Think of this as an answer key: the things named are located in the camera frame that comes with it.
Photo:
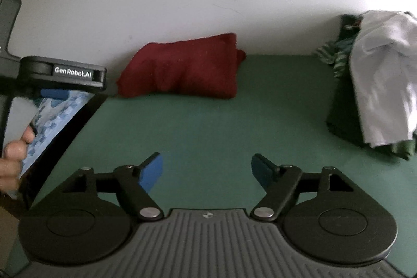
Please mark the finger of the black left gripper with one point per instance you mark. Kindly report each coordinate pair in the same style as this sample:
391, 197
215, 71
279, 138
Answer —
54, 94

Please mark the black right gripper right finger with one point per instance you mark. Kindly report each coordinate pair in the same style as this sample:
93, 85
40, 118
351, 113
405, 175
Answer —
284, 184

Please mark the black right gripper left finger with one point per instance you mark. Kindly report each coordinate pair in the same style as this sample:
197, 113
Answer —
130, 183

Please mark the dark red knitted sweater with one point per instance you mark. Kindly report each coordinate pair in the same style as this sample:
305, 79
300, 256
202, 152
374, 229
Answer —
205, 67

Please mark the person's left hand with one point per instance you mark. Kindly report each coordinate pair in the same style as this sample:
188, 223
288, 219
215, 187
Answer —
11, 162

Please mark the blue patterned cloth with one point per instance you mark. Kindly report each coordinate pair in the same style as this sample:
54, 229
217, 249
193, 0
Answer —
51, 117

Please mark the green knitted garment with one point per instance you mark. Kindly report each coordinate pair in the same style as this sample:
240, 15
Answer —
344, 121

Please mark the green white striped scarf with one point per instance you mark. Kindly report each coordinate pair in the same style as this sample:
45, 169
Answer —
335, 54

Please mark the white crumpled garment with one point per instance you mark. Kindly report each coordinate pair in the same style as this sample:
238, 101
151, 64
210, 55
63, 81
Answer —
383, 70

